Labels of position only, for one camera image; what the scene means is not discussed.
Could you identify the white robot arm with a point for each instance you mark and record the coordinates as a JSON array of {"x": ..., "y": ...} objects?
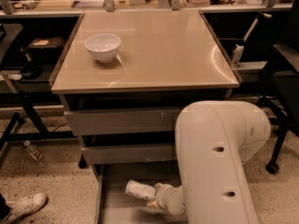
[{"x": 213, "y": 140}]

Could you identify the grey bottom drawer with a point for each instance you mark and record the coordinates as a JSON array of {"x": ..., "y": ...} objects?
[{"x": 115, "y": 207}]

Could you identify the grey drawer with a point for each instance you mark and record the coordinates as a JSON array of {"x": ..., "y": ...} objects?
[
  {"x": 123, "y": 120},
  {"x": 129, "y": 154},
  {"x": 115, "y": 207}
]

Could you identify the grey middle drawer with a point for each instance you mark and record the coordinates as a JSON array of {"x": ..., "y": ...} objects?
[{"x": 129, "y": 154}]

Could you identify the grey top drawer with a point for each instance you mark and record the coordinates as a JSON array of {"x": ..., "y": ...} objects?
[{"x": 123, "y": 120}]

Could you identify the grey drawer cabinet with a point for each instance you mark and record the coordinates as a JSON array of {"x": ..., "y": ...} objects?
[{"x": 167, "y": 58}]

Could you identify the plastic bottle on floor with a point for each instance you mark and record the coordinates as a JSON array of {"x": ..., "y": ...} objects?
[{"x": 33, "y": 150}]

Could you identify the white spray bottle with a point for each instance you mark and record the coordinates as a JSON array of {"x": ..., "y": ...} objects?
[{"x": 237, "y": 52}]

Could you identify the white sneaker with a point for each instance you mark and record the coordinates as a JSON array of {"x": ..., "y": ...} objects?
[{"x": 12, "y": 210}]

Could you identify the white ceramic bowl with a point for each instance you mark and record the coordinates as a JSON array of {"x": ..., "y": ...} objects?
[{"x": 104, "y": 48}]

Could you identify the black office chair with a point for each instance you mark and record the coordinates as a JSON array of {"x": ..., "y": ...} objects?
[{"x": 282, "y": 74}]

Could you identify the black box on shelf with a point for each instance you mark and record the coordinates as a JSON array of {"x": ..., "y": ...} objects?
[{"x": 56, "y": 42}]

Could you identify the long workbench shelf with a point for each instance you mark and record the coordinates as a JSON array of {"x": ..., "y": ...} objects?
[{"x": 45, "y": 11}]

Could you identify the black table frame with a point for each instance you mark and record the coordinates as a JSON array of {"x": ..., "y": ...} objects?
[{"x": 9, "y": 34}]

